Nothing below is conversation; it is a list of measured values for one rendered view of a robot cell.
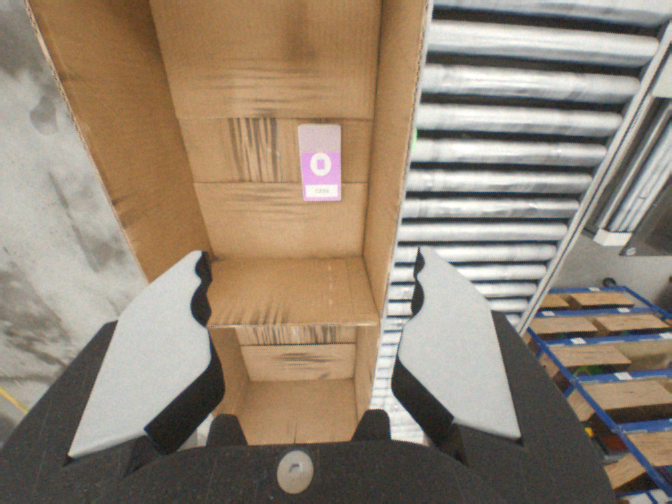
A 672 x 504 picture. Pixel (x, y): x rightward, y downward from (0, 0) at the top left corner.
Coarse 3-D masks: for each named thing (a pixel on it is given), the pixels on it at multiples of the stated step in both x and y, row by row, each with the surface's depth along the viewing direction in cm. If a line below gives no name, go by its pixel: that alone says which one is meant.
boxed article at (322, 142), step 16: (304, 128) 32; (320, 128) 32; (336, 128) 32; (304, 144) 33; (320, 144) 33; (336, 144) 33; (304, 160) 34; (320, 160) 34; (336, 160) 34; (304, 176) 35; (320, 176) 35; (336, 176) 35; (304, 192) 36; (320, 192) 36; (336, 192) 36
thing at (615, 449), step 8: (584, 424) 65; (592, 432) 62; (592, 440) 59; (600, 440) 57; (608, 440) 57; (616, 440) 57; (600, 448) 57; (608, 448) 56; (616, 448) 56; (624, 448) 56; (600, 456) 57; (608, 456) 56; (616, 456) 56; (624, 456) 56; (608, 464) 58
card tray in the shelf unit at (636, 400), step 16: (608, 384) 104; (624, 384) 104; (640, 384) 104; (656, 384) 103; (576, 400) 104; (608, 400) 98; (624, 400) 98; (640, 400) 97; (656, 400) 97; (592, 416) 119; (624, 416) 117; (640, 416) 110; (656, 416) 104; (608, 432) 113
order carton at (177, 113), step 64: (64, 0) 18; (128, 0) 25; (192, 0) 28; (256, 0) 28; (320, 0) 28; (384, 0) 28; (64, 64) 19; (128, 64) 25; (192, 64) 31; (256, 64) 31; (320, 64) 32; (384, 64) 29; (128, 128) 26; (192, 128) 35; (256, 128) 36; (384, 128) 30; (128, 192) 26; (192, 192) 39; (256, 192) 40; (384, 192) 30; (256, 256) 46; (320, 256) 47; (384, 256) 31; (256, 320) 34; (320, 320) 34
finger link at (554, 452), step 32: (512, 352) 6; (512, 384) 6; (544, 384) 6; (544, 416) 5; (576, 416) 5; (448, 448) 5; (480, 448) 5; (512, 448) 5; (544, 448) 5; (576, 448) 4; (512, 480) 4; (544, 480) 4; (576, 480) 4; (608, 480) 4
